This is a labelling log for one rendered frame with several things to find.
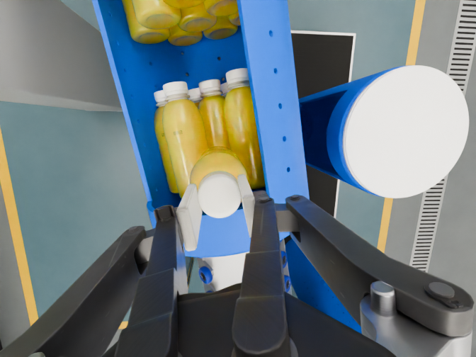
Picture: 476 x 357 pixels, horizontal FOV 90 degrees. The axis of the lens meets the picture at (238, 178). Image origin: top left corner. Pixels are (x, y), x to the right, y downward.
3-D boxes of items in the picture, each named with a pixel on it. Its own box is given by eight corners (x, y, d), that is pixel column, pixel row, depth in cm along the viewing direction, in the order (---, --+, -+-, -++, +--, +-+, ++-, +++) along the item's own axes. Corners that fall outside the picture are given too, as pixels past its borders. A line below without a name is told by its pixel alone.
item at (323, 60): (250, 268, 171) (253, 281, 157) (256, 38, 139) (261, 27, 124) (320, 265, 175) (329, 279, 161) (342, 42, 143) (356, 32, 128)
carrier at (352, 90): (298, 93, 133) (255, 120, 134) (440, 35, 47) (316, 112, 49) (321, 137, 139) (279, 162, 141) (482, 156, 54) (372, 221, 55)
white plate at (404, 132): (445, 36, 46) (439, 38, 48) (321, 112, 48) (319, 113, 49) (486, 156, 53) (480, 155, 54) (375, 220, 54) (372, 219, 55)
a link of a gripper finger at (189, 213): (196, 250, 16) (185, 252, 16) (202, 212, 23) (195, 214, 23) (186, 208, 15) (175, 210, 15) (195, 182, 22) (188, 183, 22)
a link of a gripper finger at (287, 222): (258, 216, 14) (309, 207, 14) (249, 191, 19) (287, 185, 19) (262, 239, 14) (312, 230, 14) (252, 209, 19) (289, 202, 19)
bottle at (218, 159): (189, 168, 40) (165, 200, 22) (215, 135, 39) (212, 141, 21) (222, 193, 41) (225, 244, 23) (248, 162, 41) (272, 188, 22)
